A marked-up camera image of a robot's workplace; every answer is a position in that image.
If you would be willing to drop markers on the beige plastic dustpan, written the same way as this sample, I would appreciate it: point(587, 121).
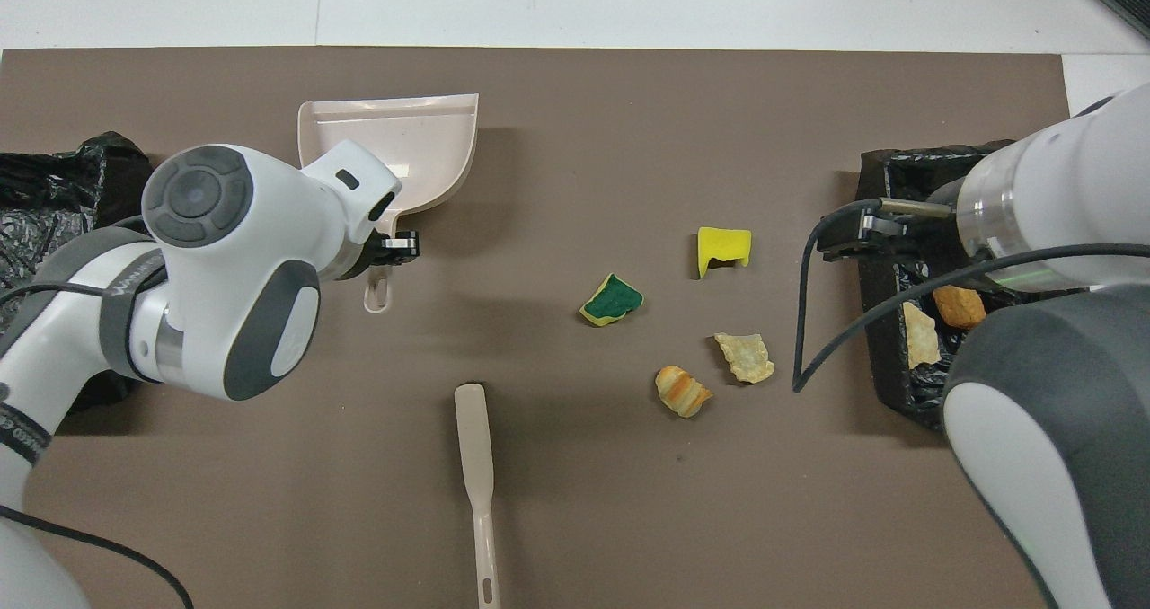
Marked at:
point(431, 151)

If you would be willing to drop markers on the pale flaky pastry piece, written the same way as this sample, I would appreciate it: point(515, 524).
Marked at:
point(746, 357)

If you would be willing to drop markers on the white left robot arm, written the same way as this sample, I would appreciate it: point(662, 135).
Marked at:
point(234, 322)

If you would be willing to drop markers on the striped croissant piece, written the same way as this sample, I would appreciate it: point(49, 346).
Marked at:
point(683, 392)

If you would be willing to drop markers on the notched yellow sponge piece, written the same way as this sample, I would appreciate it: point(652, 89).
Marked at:
point(723, 242)

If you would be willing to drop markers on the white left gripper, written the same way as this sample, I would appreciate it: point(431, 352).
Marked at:
point(359, 209)

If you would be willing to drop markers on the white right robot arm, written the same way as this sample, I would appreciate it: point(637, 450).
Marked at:
point(1078, 169)

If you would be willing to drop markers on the green and yellow sponge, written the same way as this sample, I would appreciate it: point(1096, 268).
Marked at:
point(613, 306)

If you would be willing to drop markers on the black bag lined bin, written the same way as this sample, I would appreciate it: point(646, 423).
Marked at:
point(898, 393)
point(45, 178)

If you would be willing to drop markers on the brown bread roll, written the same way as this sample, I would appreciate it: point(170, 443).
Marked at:
point(959, 304)

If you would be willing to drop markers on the pale chip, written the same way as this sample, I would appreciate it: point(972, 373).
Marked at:
point(921, 335)

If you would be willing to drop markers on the brown paper table mat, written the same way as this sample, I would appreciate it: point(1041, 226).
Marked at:
point(629, 519)

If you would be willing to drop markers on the beige hand brush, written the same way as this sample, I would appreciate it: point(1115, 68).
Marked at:
point(473, 429)

